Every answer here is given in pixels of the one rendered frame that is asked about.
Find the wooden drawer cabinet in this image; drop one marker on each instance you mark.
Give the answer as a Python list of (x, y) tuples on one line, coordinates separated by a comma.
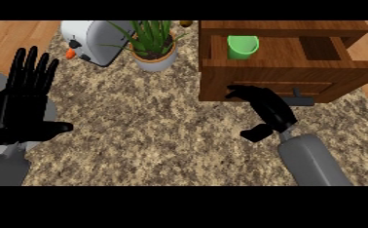
[(287, 43)]

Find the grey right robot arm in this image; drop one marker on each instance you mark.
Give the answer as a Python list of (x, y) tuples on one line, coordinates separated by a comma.
[(310, 160)]

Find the green cup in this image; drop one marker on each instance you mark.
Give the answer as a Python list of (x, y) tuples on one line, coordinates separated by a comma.
[(242, 46)]

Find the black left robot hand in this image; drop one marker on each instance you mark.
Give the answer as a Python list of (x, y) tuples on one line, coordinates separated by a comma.
[(24, 108)]

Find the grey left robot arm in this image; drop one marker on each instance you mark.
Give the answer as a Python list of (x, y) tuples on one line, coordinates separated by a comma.
[(13, 163)]

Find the small brown round object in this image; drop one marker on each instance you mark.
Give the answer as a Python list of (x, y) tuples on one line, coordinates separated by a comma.
[(185, 23)]

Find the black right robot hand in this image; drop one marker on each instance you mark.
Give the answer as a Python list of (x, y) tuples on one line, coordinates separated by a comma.
[(270, 108)]

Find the wooden drawer front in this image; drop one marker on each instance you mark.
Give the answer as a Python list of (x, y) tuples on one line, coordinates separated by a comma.
[(278, 79)]

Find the potted green plant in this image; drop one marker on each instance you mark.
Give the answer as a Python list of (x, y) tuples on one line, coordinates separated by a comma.
[(152, 46)]

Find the white toaster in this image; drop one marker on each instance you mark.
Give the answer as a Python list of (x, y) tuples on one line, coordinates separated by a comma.
[(93, 40)]

